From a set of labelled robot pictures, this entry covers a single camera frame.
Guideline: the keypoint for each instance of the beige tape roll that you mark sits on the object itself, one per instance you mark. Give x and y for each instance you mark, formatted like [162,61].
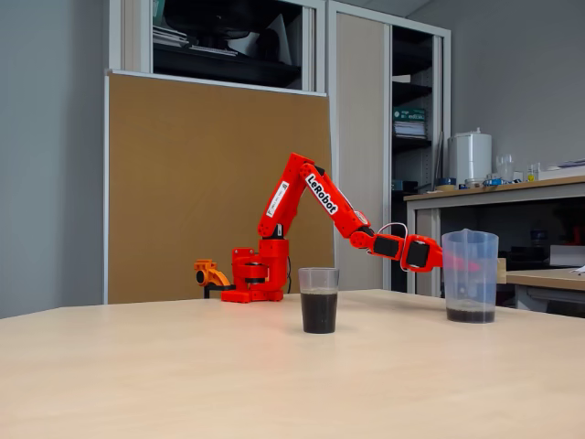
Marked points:
[446,187]

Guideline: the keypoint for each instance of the white storage box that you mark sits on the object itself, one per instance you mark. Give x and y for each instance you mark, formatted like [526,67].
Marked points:
[566,256]

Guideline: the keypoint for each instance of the green books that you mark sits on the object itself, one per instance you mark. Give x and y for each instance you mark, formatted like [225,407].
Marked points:
[409,114]

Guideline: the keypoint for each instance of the white cylindrical canister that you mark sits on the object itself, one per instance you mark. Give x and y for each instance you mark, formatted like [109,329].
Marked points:
[468,155]

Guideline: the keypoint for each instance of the grey metal storage cabinet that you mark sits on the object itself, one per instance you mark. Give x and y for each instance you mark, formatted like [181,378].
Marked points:
[361,114]
[132,36]

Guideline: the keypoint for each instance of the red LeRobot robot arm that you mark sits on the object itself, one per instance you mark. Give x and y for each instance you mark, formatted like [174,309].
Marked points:
[279,196]

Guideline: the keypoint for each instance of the blue tape roll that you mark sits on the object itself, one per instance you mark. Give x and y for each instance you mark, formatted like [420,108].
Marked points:
[446,181]

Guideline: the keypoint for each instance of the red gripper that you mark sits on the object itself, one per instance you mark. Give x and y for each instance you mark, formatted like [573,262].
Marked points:
[433,257]

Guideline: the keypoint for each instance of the wooden-top workbench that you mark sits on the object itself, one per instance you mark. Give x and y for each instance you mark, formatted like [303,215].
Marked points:
[493,192]

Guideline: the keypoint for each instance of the translucent plastic measuring pitcher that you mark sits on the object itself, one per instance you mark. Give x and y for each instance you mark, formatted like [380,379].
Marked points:
[471,315]

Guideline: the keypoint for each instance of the white paper sheet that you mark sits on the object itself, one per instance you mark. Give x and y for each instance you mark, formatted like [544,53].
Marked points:
[279,41]

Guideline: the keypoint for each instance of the black plastic equipment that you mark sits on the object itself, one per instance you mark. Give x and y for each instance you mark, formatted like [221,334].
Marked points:
[215,20]

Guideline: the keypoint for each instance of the teal small box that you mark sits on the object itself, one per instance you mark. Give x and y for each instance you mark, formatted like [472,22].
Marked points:
[404,185]

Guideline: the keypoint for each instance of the stack of white papers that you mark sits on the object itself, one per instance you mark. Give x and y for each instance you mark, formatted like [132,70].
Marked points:
[410,130]
[169,36]

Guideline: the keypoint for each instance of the white flat box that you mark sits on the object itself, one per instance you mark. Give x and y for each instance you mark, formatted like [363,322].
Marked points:
[562,173]

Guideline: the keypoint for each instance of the small bottle yellow label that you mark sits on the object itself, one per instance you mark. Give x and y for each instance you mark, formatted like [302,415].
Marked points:
[532,174]

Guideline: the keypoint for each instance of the clear plastic cup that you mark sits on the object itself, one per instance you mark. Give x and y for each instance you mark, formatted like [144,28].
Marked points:
[318,311]

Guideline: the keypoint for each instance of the red plastic object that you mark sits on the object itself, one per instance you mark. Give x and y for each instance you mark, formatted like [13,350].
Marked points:
[577,235]

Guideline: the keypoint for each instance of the wooden-top side table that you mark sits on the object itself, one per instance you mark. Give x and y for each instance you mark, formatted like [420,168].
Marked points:
[544,278]

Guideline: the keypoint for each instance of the orange table clamp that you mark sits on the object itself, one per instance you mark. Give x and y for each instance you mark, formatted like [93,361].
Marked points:
[210,275]

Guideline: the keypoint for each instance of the clear water bottle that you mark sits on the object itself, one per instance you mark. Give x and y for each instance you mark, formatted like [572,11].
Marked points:
[538,235]

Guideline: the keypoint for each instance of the clear drinking glass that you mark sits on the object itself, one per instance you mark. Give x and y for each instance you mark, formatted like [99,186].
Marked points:
[505,167]

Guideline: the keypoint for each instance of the brown cork pin board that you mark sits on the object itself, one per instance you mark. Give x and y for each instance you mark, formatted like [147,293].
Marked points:
[183,137]

